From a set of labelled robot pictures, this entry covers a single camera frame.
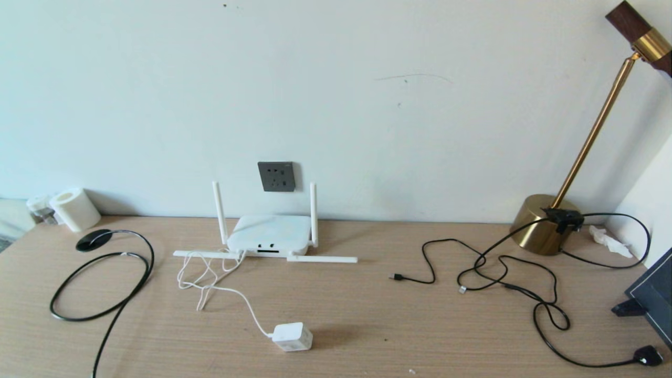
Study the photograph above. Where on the black clip stand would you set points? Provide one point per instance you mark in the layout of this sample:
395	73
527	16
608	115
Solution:
627	307

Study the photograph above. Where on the white toilet paper roll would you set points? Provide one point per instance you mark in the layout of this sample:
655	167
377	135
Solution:
76	210

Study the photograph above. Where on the black round desk grommet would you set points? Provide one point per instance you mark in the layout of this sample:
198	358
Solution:
93	240

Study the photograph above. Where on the white power adapter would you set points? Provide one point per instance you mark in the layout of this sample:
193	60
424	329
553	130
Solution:
292	336

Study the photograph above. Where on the dark teal patterned board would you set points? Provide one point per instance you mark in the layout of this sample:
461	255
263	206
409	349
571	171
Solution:
656	299

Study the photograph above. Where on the grey wall socket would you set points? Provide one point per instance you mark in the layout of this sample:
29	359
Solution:
275	177

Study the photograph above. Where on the brass desk lamp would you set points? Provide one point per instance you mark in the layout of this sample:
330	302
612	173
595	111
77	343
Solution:
538	223

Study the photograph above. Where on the small clear jar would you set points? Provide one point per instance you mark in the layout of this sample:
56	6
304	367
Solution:
39	206

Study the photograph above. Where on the white router with four antennas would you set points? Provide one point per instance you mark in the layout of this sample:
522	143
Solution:
270	233

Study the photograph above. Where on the crumpled white tissue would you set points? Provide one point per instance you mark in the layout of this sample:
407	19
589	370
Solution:
609	241

